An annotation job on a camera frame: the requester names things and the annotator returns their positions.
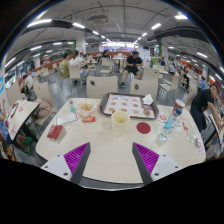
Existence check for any crumpled white napkin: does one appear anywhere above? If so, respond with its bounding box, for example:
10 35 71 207
141 93 154 106

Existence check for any pink bag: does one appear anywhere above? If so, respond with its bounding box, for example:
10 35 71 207
33 99 53 119

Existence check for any cream plastic cup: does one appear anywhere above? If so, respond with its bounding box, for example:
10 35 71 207
110 110 131 136

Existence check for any clear plastic packet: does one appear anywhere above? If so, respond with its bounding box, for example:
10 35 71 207
186 128 204 148

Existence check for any red paper drink cup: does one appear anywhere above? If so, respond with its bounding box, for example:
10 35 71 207
172 98 186 118

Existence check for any beige chair with hole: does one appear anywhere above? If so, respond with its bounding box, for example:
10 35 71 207
85 75 119 99
129 78 159 101

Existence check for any white table card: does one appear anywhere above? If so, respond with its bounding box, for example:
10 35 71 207
54 112 79 127

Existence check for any beige dining chairs group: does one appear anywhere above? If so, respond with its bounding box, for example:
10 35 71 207
39 56 201 101

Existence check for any ceiling air conditioner unit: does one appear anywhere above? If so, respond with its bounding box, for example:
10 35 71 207
88 14 110 25

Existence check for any beige side chair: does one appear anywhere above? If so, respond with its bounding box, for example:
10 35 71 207
33 81 56 126

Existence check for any person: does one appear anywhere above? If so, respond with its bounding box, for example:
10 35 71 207
189 84 223 133
58 53 71 80
69 49 89 84
196 75 208 92
21 71 38 101
181 68 190 89
119 50 144 89

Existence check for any neighbouring beige table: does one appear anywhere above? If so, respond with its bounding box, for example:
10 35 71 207
4 99 40 141

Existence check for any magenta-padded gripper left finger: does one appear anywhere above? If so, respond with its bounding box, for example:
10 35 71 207
40 142 92 186

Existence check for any dark brown food tray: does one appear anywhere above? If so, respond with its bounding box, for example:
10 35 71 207
99 92 160 120

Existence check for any ceiling lights group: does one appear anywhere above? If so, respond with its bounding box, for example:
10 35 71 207
4 13 224 81

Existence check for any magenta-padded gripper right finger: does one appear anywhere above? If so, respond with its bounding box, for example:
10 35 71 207
131 142 183 186

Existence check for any clear blue-capped water bottle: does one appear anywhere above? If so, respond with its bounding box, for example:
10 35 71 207
157 107 184 143

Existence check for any round red coaster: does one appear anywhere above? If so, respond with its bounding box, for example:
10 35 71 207
136 121 152 135

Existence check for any small clear sanitizer bottle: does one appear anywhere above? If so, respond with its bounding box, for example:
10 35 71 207
68 100 76 113

